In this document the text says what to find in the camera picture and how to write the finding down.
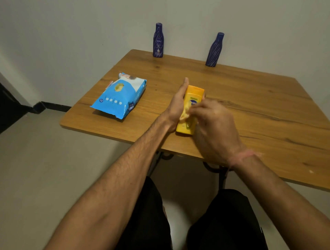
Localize yellow bottle orange cap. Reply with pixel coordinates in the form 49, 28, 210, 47
176, 85, 205, 136

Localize wooden table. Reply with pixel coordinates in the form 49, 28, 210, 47
59, 49, 330, 192

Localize black door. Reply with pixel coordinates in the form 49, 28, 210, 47
0, 82, 31, 134

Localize blue wet wipes pack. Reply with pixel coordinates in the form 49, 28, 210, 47
90, 72, 147, 120

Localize pink thread wristband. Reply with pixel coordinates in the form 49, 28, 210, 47
227, 150, 263, 169

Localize person's right hand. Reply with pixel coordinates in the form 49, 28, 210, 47
188, 99, 248, 168

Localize person's left forearm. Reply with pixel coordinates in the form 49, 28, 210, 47
44, 116, 172, 250

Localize person's left hand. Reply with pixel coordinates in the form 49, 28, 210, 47
162, 77, 207, 132

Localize white wet wipe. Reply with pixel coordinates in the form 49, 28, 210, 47
179, 104, 193, 122

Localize black baseboard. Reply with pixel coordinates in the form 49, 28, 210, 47
25, 101, 72, 114

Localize dark blue striped bottle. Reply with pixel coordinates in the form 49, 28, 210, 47
205, 32, 225, 68

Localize person's right forearm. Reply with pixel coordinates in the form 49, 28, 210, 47
232, 154, 330, 250

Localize dark blue bottle white print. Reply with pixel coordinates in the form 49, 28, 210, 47
153, 22, 164, 58

